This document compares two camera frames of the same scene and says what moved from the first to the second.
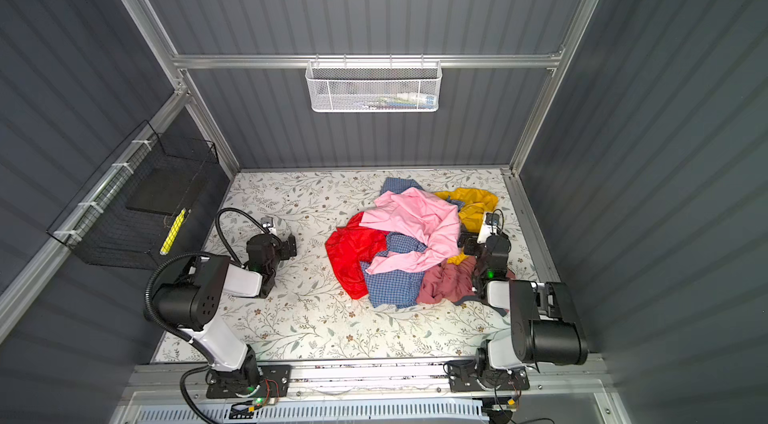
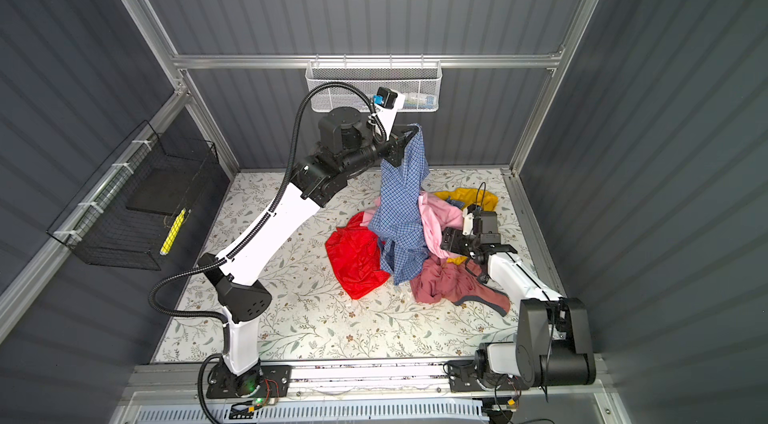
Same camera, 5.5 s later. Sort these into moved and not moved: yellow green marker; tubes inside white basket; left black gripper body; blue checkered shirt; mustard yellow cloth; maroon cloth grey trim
Moved: left black gripper body; blue checkered shirt
Not moved: yellow green marker; maroon cloth grey trim; mustard yellow cloth; tubes inside white basket
